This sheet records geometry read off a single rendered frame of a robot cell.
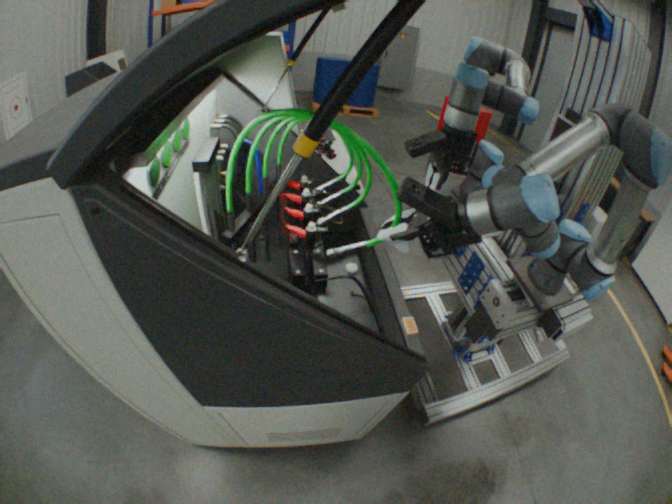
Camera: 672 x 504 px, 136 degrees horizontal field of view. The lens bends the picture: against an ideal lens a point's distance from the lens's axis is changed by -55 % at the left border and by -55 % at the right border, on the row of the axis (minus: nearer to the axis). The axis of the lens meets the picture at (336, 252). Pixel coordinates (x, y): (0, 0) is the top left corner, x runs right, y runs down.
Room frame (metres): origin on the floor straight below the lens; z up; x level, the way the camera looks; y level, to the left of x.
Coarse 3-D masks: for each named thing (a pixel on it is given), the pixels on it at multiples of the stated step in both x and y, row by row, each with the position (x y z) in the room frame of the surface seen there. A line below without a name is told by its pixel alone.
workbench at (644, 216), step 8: (616, 184) 3.49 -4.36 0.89; (640, 216) 2.80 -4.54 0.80; (648, 216) 2.76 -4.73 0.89; (640, 224) 2.66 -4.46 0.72; (648, 224) 2.84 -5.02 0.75; (632, 232) 2.71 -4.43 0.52; (640, 232) 2.78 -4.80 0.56; (632, 240) 2.64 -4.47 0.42; (640, 240) 2.81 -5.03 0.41; (632, 248) 2.86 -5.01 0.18
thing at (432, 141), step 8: (424, 136) 0.66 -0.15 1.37; (432, 136) 0.65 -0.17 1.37; (440, 136) 0.64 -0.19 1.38; (448, 136) 0.64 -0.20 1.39; (408, 144) 0.64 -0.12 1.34; (416, 144) 0.63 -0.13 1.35; (424, 144) 0.62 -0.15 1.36; (432, 144) 0.63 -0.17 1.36; (440, 144) 0.63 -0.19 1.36; (448, 144) 0.64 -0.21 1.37; (408, 152) 0.63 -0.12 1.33; (416, 152) 0.62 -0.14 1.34; (424, 152) 0.62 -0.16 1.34
